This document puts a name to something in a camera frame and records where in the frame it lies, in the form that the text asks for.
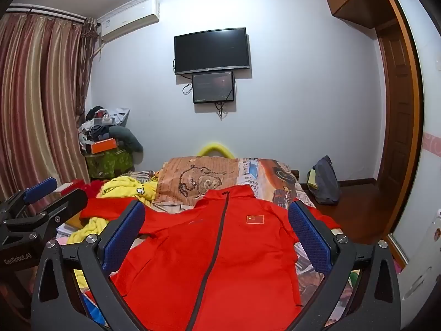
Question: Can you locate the red zip jacket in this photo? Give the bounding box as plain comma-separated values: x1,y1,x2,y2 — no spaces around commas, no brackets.
80,184,341,331

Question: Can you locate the pile of clothes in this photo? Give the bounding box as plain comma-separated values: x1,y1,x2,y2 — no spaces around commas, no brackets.
79,105,131,152

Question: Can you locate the bed with newspaper print cover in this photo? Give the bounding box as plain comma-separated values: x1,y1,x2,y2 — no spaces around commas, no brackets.
57,157,362,331

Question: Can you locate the grey backpack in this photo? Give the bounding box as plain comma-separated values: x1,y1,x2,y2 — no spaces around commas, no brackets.
312,155,341,205

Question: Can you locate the green patterned cloth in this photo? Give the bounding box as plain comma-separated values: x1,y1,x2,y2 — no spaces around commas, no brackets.
84,146,134,180

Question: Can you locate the yellow foam tube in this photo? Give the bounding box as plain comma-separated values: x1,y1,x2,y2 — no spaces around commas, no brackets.
196,141,238,159

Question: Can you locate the white air conditioner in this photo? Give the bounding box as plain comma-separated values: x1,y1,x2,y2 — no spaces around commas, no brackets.
100,0,161,44

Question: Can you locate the wooden overhead cabinet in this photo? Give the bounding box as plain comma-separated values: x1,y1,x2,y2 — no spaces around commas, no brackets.
322,0,400,30

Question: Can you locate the wooden door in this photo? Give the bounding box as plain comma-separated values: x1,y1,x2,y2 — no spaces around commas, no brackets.
375,19,419,238

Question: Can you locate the grey cushion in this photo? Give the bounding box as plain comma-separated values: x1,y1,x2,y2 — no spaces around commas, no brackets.
108,126,144,153

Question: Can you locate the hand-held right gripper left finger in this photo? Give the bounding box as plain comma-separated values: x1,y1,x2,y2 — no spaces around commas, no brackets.
30,199,154,331

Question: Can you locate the striped pink curtain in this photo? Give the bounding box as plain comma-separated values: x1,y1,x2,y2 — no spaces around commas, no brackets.
0,12,99,194

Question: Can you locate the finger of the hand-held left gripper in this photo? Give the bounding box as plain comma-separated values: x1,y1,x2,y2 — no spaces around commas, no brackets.
7,189,89,239
0,177,58,222

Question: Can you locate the large wall television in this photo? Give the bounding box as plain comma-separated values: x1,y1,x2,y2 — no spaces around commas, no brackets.
174,28,251,76

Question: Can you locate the red box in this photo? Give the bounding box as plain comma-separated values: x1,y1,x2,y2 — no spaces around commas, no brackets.
55,180,85,197

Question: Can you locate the yellow cartoon blanket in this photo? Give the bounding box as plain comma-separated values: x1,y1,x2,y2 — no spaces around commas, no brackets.
67,176,159,293

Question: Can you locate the small wall monitor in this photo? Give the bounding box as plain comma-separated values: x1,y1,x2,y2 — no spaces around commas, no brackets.
192,71,235,104

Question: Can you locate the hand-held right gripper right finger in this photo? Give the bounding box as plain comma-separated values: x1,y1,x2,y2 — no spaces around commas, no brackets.
287,201,402,331

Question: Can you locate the orange box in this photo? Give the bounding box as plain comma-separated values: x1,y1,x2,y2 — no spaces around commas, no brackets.
89,138,117,154

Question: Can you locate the white curtain rail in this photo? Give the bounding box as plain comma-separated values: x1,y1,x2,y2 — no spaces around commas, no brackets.
7,3,88,25

